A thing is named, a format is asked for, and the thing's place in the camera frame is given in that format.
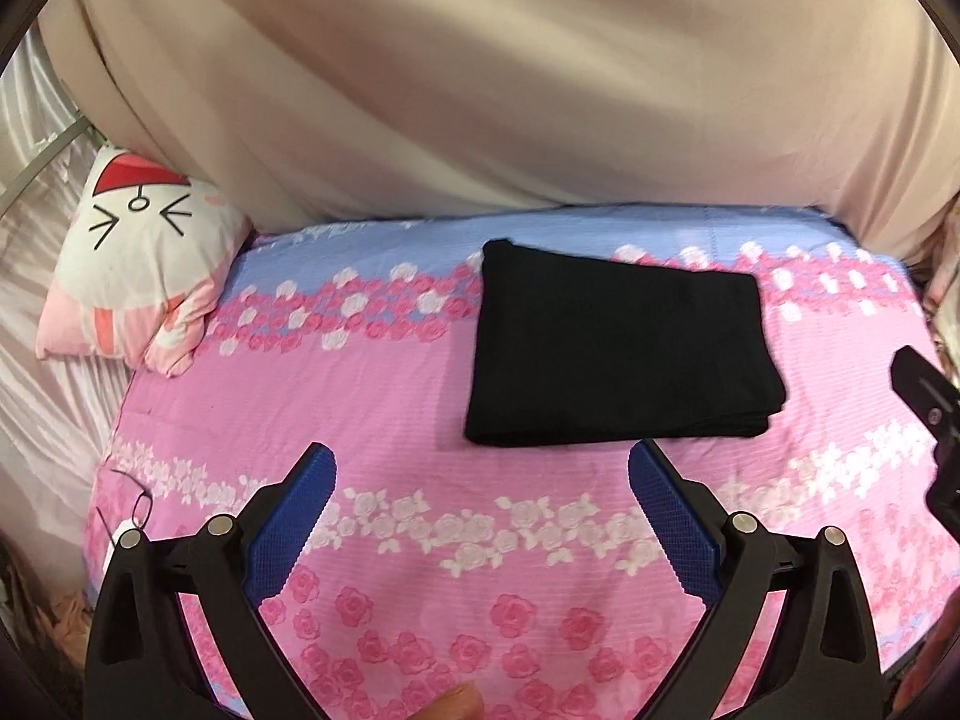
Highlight person's left hand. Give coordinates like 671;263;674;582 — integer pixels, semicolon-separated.
409;681;487;720

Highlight pink floral bed sheet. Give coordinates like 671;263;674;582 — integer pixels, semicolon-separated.
82;202;950;720

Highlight white cat face pillow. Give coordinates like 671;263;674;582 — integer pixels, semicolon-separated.
36;142;253;376

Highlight metal bed rail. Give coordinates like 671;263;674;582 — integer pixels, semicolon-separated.
0;126;95;212

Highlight beige curtain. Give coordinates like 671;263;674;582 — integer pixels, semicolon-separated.
37;0;960;265

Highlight black pants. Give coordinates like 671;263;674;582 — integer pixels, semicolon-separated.
463;238;788;445

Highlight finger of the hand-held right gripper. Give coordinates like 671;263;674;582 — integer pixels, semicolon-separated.
889;345;960;452

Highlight white orange printed cloth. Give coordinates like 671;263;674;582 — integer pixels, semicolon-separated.
911;195;960;335

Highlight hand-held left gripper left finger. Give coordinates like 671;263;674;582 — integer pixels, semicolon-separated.
84;441;337;720

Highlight white satin curtain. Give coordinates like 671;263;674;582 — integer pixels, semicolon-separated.
0;22;134;541

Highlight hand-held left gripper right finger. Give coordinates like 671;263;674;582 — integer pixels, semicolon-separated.
628;439;905;720

